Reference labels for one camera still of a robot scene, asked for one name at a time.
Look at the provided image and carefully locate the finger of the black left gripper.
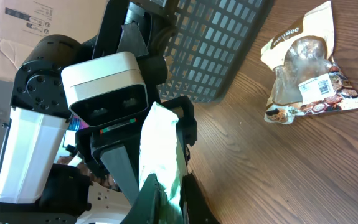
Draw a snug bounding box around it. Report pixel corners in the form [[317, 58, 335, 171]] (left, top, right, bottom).
[[100, 145, 139, 205]]

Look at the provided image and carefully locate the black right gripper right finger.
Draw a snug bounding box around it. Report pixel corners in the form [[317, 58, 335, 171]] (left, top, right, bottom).
[[181, 174, 220, 224]]

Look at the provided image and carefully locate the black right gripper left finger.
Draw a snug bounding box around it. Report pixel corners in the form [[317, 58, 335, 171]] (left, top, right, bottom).
[[121, 174, 161, 224]]

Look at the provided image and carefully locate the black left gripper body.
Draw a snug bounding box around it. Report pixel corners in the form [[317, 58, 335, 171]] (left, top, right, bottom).
[[75, 96, 197, 178]]

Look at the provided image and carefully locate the light teal snack packet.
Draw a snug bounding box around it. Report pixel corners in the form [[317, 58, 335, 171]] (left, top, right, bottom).
[[139, 102, 187, 224]]

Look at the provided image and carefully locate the cream brown bread bag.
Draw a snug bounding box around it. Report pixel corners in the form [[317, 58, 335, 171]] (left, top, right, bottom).
[[261, 1, 358, 124]]

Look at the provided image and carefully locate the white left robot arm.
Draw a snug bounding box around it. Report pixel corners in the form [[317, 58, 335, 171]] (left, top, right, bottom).
[[0, 1, 197, 223]]

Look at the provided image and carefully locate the brown cardboard box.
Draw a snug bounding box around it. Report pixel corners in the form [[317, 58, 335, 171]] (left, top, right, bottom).
[[0, 0, 107, 82]]

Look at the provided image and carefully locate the dark grey plastic basket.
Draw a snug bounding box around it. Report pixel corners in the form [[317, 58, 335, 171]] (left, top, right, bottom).
[[158, 0, 274, 103]]

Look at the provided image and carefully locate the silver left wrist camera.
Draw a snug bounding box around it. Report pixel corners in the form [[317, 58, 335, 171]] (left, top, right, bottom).
[[61, 52, 149, 126]]

